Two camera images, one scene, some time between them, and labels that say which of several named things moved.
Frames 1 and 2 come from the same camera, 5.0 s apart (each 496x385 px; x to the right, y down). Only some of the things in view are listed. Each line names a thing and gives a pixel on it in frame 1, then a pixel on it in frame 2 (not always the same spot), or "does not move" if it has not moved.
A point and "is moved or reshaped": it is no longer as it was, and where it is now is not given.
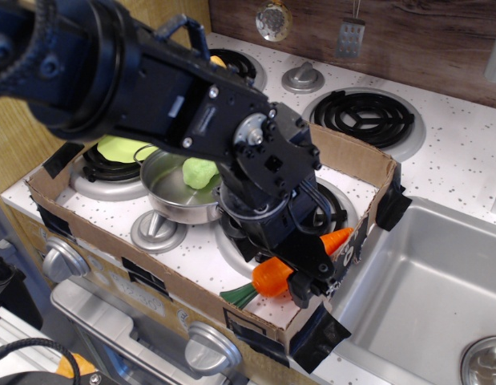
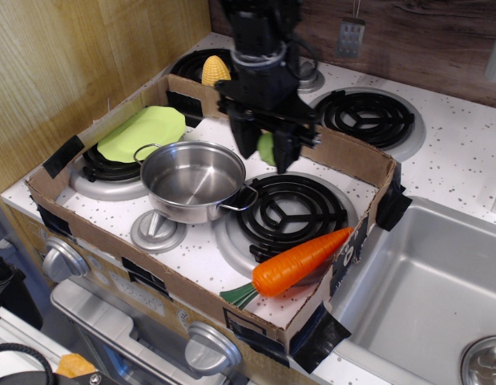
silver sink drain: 482,363 does not move
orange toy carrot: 271,277 does not move
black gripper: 268,224 -> 264,88
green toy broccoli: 197,172 is moved or reshaped
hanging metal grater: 350,38 does not move
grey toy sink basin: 415,297 does not move
